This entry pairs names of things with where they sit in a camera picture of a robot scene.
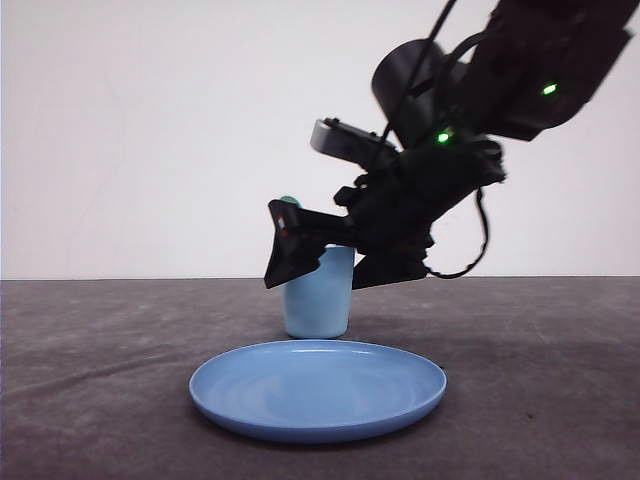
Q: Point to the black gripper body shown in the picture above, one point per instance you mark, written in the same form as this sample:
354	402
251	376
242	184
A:
395	207

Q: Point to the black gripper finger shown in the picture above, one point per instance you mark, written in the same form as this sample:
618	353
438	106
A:
384	267
300	239

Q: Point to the mint green plastic spoon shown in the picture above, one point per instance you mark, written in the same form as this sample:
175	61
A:
291	200

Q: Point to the light blue plastic cup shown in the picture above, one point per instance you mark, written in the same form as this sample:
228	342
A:
317	305

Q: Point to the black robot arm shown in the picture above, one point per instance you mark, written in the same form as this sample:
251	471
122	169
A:
533	67

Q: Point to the blue plastic plate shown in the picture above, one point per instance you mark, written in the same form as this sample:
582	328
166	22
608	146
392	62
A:
316	391

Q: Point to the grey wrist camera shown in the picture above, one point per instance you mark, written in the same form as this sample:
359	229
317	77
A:
335	138

